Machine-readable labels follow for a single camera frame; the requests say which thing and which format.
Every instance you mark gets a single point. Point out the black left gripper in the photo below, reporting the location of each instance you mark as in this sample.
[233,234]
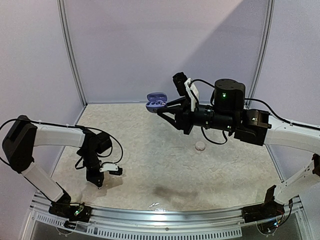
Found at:
[92,178]

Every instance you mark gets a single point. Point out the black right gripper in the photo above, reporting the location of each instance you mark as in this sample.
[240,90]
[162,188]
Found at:
[184,119]

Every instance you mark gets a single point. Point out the blue-grey earbud charging case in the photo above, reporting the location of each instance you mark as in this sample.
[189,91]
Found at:
[156,100]

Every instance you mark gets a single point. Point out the pink white earbud charging case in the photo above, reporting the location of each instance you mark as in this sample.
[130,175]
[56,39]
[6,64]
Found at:
[200,146]

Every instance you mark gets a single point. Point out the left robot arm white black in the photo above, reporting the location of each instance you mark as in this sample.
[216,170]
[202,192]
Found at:
[18,153]

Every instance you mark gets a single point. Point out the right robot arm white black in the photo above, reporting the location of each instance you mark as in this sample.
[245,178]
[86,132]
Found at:
[227,112]

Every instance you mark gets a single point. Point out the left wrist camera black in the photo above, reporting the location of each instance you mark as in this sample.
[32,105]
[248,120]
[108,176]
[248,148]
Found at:
[111,168]

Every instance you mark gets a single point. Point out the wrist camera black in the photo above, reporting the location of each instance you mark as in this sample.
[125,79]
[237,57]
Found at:
[111,168]
[187,89]

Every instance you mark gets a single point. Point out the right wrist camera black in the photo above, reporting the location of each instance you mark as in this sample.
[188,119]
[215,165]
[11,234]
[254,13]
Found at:
[187,89]

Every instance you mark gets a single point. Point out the aluminium corner post right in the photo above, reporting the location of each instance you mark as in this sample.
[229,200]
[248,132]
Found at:
[263,47]

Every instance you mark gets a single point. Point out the aluminium front rail base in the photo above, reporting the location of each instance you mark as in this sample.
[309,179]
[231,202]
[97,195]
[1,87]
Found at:
[123,224]

